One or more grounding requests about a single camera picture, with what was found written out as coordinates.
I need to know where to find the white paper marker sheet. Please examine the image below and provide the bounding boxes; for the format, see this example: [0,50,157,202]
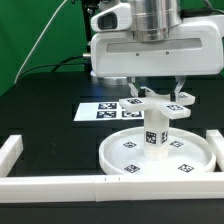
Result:
[74,102,144,121]

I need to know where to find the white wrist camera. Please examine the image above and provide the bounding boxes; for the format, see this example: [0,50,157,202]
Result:
[91,3,132,32]

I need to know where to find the white round table top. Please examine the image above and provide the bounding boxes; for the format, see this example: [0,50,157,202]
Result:
[99,127,216,176]

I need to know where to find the black camera stand pole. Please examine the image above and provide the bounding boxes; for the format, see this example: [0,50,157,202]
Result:
[71,0,101,76]

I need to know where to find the white front frame bar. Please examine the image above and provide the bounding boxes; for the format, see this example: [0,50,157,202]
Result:
[0,172,224,203]

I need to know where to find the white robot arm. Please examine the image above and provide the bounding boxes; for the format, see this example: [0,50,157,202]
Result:
[91,0,224,93]

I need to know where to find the white rod part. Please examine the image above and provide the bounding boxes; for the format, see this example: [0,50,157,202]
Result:
[119,92,195,119]

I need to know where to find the black cable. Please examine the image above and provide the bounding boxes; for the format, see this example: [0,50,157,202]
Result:
[16,55,88,83]

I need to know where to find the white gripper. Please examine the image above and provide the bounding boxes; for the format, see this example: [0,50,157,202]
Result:
[91,15,224,102]

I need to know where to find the white left frame bar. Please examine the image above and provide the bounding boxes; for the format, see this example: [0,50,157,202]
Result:
[0,135,23,177]

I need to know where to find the white cable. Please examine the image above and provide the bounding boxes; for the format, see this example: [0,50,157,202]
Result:
[13,0,69,85]

